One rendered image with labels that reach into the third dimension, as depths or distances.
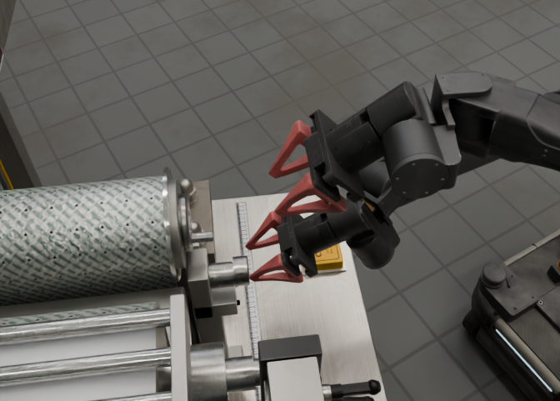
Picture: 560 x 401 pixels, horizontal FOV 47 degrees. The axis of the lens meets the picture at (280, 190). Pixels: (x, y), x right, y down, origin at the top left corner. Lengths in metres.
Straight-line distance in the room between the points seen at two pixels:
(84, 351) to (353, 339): 0.67
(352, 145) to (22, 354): 0.38
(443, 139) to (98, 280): 0.45
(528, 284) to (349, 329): 1.04
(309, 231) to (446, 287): 1.39
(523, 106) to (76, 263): 0.53
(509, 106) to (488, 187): 1.94
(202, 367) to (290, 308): 0.57
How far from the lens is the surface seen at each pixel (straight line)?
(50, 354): 0.55
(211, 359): 0.60
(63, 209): 0.80
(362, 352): 1.13
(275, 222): 1.00
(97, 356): 0.52
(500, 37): 3.36
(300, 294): 1.17
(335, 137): 0.71
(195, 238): 0.82
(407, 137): 0.64
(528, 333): 2.01
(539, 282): 2.11
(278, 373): 0.52
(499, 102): 0.69
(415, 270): 2.32
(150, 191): 0.79
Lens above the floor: 1.91
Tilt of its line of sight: 50 degrees down
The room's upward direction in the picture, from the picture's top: straight up
